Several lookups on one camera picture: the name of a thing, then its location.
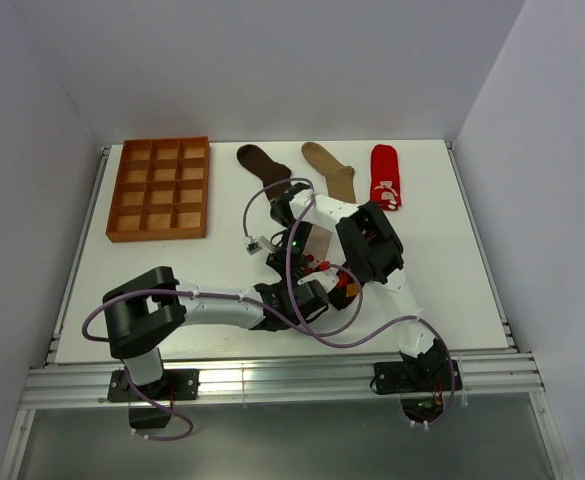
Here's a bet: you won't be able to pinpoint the beige and red reindeer sock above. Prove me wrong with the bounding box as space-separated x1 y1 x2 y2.
302 225 332 273

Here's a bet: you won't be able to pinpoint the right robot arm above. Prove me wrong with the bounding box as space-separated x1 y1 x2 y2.
271 183 457 392

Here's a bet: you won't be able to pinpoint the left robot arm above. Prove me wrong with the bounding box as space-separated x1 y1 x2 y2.
103 266 329 399

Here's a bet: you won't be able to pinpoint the black orange argyle sock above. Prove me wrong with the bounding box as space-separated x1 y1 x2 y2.
328 265 362 310

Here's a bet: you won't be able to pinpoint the dark brown sock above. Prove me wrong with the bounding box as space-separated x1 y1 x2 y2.
236 144 292 201

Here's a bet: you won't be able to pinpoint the tan sock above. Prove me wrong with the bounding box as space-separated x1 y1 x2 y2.
301 142 356 204

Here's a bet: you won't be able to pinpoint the orange compartment tray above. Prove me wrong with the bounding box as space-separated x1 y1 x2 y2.
106 136 210 243

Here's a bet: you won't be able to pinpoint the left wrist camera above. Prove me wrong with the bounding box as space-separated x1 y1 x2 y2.
297 261 339 292

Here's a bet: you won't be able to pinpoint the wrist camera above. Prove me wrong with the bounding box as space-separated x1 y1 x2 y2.
297 261 339 292
245 236 273 255

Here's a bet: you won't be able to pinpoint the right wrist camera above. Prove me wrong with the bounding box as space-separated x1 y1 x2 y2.
245 236 273 255

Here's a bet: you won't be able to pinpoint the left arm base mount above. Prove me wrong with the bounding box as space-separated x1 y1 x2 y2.
106 369 199 431

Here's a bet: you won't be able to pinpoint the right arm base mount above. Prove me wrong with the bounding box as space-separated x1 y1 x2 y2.
369 359 463 426

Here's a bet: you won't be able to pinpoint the aluminium rail frame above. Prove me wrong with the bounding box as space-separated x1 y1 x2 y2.
0 142 573 480

